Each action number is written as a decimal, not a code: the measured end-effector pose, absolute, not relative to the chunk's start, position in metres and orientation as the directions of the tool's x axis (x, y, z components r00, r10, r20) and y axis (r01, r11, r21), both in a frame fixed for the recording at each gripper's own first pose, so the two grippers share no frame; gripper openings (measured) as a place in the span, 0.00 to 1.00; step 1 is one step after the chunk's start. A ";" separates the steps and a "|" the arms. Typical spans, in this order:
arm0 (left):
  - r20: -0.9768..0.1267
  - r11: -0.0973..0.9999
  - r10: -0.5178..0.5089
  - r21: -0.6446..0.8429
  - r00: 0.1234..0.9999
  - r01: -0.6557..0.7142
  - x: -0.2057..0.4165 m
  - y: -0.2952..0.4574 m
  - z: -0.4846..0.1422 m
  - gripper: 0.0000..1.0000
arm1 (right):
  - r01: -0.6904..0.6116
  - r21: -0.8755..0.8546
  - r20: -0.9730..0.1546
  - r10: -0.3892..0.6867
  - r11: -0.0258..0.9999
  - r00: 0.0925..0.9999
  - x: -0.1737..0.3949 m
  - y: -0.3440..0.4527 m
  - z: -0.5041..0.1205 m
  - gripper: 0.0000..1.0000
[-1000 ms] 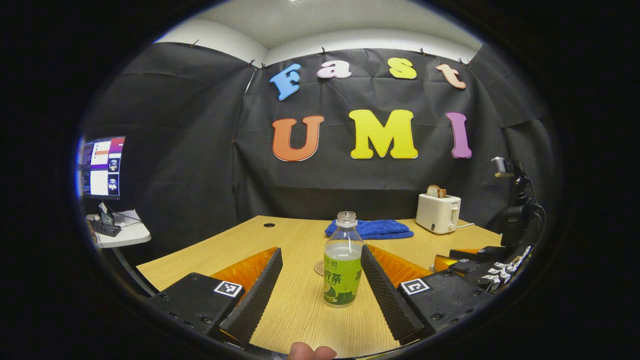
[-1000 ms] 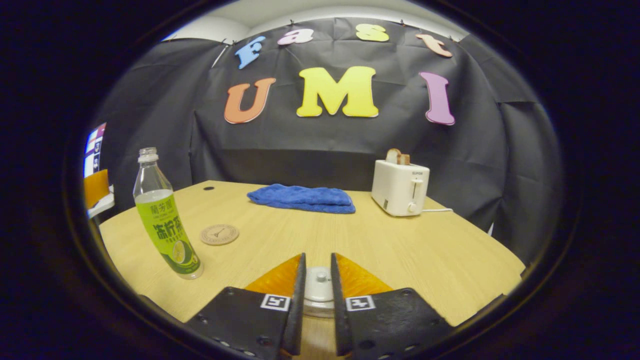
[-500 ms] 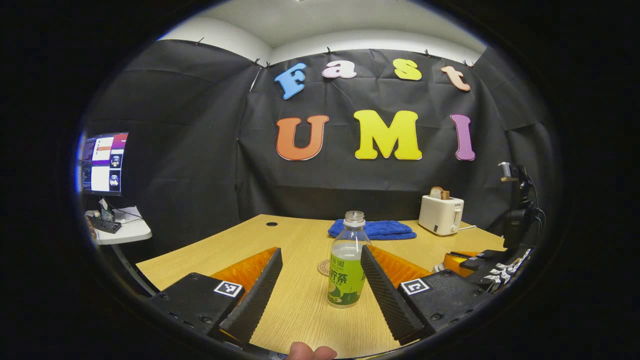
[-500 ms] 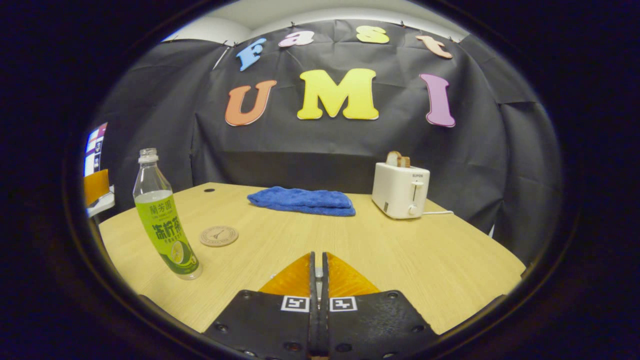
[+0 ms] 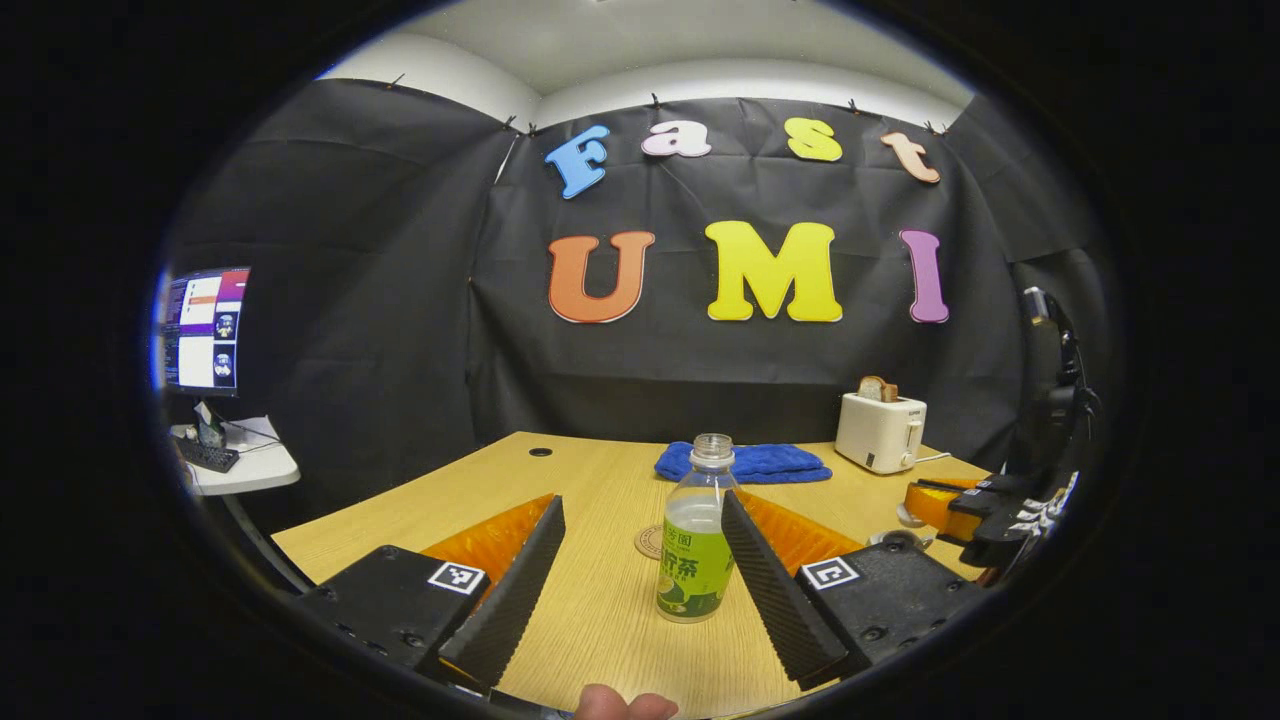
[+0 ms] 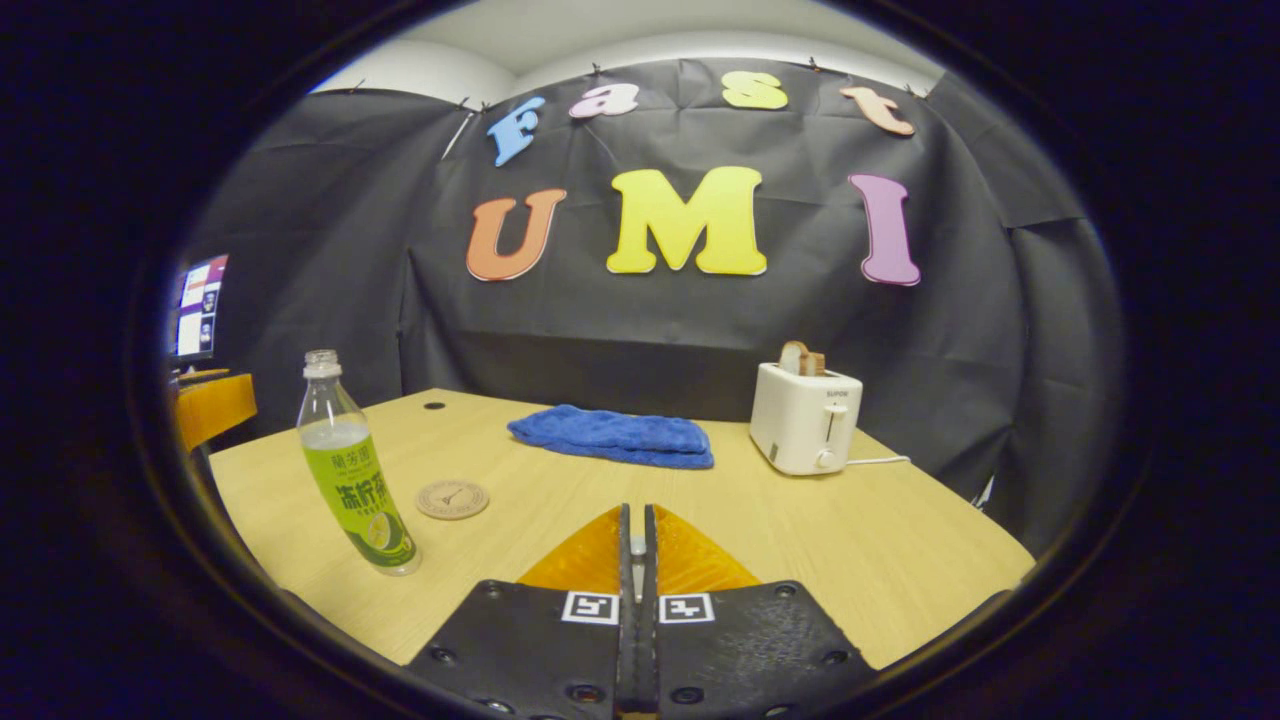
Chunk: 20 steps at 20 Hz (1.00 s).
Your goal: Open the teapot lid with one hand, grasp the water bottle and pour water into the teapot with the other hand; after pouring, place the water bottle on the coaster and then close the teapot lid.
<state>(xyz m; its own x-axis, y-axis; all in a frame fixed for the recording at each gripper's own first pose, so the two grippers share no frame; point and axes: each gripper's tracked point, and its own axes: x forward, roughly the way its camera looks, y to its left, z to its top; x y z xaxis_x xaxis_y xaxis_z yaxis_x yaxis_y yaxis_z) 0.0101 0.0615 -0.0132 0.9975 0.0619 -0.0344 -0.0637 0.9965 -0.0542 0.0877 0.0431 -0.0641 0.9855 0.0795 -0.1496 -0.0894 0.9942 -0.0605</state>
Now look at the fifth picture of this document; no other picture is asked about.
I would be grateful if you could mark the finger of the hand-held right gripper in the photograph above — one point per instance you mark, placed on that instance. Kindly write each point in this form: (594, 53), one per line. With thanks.
(1000, 484)
(945, 512)

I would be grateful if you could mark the blue folded towel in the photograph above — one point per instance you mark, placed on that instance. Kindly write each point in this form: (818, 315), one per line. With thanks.
(780, 463)

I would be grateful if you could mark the white toaster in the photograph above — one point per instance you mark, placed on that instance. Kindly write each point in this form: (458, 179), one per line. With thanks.
(880, 432)

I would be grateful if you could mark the black camera stand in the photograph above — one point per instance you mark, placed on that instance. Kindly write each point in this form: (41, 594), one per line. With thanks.
(1060, 400)

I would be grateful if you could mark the white side desk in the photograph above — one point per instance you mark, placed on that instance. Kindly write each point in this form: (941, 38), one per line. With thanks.
(260, 470)

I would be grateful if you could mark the computer monitor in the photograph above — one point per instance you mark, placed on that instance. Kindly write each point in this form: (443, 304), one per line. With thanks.
(205, 330)

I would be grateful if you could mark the green label water bottle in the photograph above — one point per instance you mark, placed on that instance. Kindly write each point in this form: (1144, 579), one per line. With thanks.
(695, 575)

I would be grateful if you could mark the black backdrop cloth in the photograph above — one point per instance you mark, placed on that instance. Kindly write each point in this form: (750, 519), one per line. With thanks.
(400, 350)

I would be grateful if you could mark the black keyboard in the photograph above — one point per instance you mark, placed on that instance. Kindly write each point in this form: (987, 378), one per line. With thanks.
(208, 455)

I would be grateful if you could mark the black white patterned cloth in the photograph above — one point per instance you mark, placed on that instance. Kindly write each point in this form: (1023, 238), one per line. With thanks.
(1045, 510)

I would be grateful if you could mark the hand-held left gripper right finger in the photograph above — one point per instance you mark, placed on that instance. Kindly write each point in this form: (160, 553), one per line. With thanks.
(770, 590)

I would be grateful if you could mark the round cork coaster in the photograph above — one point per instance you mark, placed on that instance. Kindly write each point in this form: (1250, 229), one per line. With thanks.
(650, 543)

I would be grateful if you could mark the toasted bread slice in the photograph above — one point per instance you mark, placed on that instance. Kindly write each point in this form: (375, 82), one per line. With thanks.
(878, 390)

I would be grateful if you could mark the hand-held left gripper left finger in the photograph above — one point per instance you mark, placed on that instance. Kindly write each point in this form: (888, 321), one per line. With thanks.
(510, 600)

